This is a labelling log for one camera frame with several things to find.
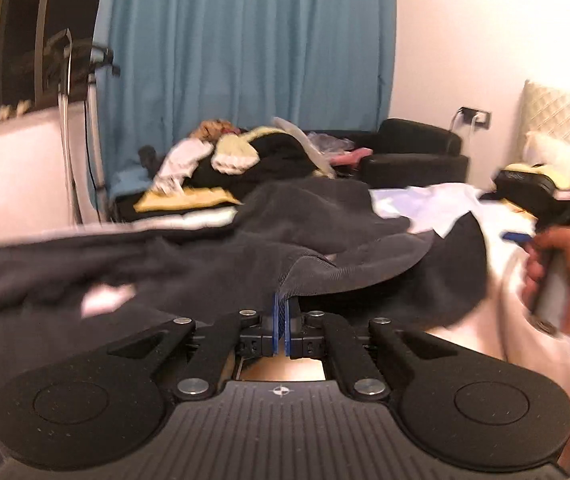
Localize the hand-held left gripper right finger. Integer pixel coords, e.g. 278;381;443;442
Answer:
287;296;460;403

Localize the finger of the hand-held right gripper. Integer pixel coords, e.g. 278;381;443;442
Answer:
501;231;536;252

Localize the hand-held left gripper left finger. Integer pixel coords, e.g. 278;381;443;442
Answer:
107;292;286;403

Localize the dark grey garment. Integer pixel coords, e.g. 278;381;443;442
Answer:
0;180;488;471

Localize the pile of clothes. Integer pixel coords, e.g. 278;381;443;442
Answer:
137;117;338;196

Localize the yellow pillow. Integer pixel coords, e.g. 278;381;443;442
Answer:
504;162;570;183

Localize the white pillow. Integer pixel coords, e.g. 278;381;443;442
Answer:
521;130;570;177

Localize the white bed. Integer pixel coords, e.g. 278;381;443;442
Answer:
30;182;570;401

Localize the cream quilted headboard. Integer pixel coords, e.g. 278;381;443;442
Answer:
515;79;570;161

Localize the white cloth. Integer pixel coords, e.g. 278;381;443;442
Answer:
371;182;486;239

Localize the black sofa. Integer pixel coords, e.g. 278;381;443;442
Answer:
310;118;470;189

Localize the yellow cloth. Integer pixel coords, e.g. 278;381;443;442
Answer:
134;186;244;214

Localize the pink cloth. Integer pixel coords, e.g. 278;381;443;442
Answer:
331;147;374;166

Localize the clear plastic bag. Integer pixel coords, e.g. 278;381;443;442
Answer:
309;131;354;154

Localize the blue curtain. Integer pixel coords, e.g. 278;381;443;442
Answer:
92;0;398;197

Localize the metal tripod stand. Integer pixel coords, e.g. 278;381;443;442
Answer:
44;29;122;225

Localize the dark window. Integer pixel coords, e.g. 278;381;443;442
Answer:
0;0;110;127

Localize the wall outlet with plugs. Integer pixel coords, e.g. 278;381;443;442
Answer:
449;107;492;132

